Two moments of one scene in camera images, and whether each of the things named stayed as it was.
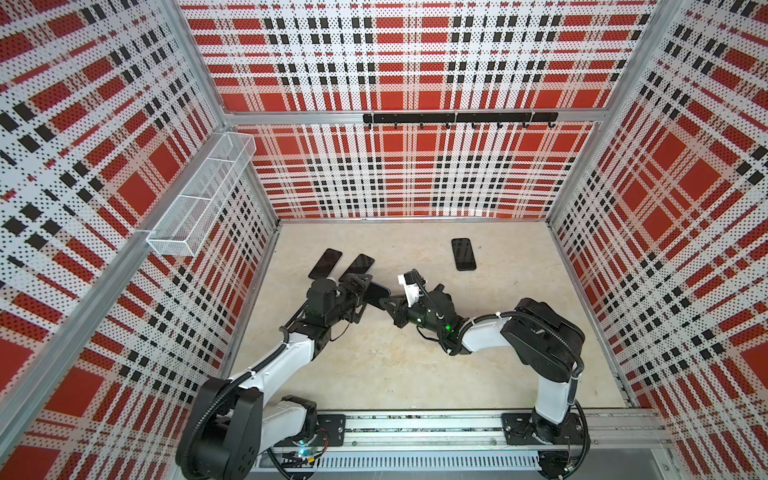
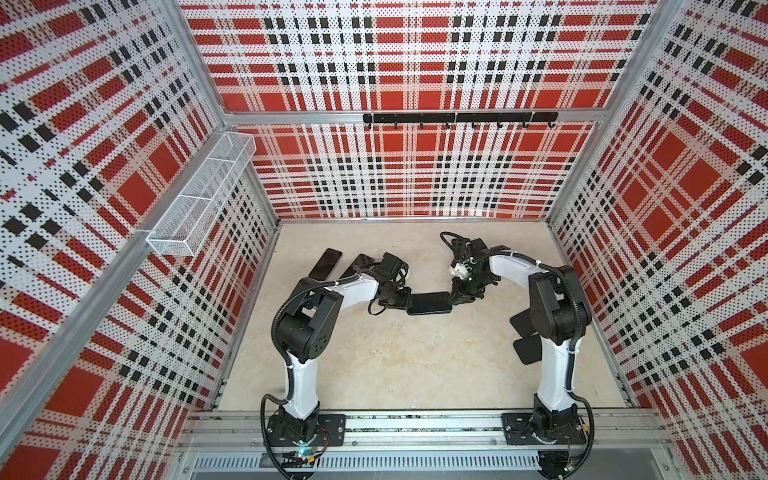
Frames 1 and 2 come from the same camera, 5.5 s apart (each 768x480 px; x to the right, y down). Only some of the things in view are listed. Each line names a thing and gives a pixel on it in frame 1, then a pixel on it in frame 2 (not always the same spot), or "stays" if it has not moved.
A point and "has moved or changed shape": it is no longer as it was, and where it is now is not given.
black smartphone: [325, 264] stays
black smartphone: [361, 265] stays
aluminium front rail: [468, 441] stays
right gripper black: [399, 312] → [460, 295]
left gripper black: [354, 298] → [403, 303]
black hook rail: [463, 117] stays
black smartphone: [374, 293] has moved or changed shape
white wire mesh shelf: [185, 223] stays
